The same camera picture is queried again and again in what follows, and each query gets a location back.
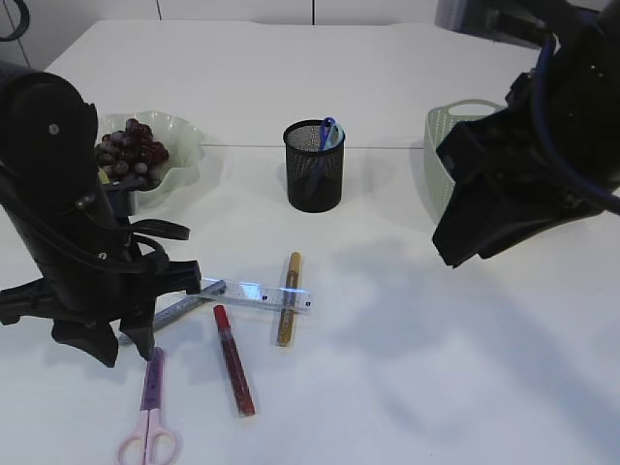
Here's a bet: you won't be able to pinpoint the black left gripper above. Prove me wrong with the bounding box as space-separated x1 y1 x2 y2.
1 232 202 368

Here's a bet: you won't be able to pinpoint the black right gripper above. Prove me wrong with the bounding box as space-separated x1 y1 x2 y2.
432 67 619 267

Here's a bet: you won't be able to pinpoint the pink purple capped scissors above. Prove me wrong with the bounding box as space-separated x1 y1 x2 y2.
114 347 179 464

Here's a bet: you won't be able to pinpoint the blue capped scissors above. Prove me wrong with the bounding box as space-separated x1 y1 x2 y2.
305 117 341 199

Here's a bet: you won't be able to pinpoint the dark purple grape bunch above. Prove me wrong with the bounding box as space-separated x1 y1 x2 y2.
94 117 170 190

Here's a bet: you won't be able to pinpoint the yellow tea plastic bottle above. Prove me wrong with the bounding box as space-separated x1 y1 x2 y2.
98 168 110 185

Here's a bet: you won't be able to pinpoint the right black blue robot arm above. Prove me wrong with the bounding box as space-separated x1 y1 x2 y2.
432 1 619 267

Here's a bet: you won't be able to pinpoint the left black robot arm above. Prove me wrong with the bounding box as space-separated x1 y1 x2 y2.
1 63 201 367

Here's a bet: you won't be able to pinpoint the silver glitter pen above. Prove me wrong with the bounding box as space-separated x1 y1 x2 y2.
115 279 228 347

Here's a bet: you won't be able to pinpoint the green plastic woven basket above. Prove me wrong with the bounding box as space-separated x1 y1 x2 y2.
423 99 504 224

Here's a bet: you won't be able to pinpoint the red glitter pen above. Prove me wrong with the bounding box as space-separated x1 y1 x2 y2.
213 304 256 417

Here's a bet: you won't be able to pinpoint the black mesh pen holder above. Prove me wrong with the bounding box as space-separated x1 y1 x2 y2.
283 117 346 213

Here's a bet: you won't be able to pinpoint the gold glitter pen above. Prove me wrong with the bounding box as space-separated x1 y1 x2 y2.
275 252 302 348

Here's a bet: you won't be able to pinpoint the clear plastic ruler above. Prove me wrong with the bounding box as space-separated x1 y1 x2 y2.
199 278 314 314

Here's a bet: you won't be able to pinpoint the green wavy glass plate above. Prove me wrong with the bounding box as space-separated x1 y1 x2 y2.
94 110 204 208

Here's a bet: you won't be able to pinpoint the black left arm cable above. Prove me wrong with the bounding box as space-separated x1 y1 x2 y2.
0 0 191 277

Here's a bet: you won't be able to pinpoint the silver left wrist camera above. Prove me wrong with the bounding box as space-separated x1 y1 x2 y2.
103 179 142 222

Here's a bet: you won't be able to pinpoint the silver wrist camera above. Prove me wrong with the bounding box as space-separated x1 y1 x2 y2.
434 0 550 48
103 179 142 222

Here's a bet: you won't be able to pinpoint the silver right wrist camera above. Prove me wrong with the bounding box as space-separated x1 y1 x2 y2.
434 0 550 48

